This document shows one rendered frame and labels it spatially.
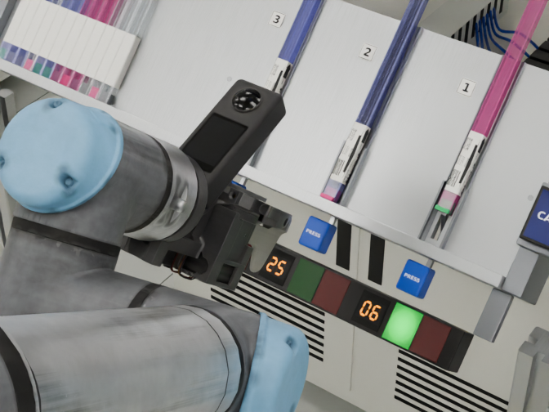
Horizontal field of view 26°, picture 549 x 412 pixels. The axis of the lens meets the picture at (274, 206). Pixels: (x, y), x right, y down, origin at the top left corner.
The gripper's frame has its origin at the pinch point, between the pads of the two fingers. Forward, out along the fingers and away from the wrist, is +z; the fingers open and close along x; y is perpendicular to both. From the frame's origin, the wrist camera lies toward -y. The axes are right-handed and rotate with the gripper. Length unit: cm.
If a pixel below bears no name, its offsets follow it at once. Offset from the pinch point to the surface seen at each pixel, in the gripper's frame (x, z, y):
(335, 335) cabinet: -17, 68, 13
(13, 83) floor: -128, 111, -2
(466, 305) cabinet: 3, 56, 1
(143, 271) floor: -64, 89, 20
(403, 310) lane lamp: 11.0, 10.4, 3.4
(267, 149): -8.9, 9.6, -5.5
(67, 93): -33.0, 7.5, -2.6
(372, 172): 2.7, 9.6, -7.4
